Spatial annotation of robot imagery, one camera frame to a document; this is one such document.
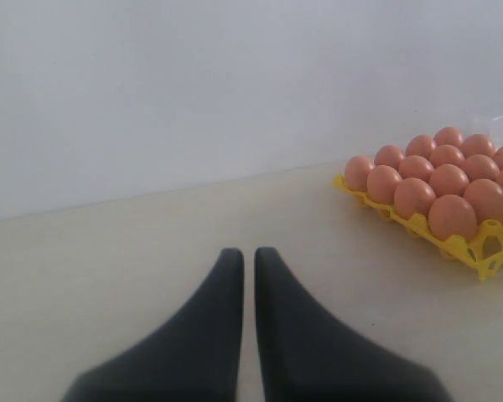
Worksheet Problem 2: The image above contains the yellow plastic egg tray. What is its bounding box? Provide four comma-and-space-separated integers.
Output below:
333, 174, 503, 281

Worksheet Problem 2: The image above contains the clear plastic bin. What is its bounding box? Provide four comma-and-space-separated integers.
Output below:
471, 111, 503, 145

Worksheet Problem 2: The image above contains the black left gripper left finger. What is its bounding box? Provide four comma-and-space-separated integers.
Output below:
63, 248, 244, 401

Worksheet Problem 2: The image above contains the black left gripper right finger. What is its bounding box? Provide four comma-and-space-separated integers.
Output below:
255, 247, 451, 401

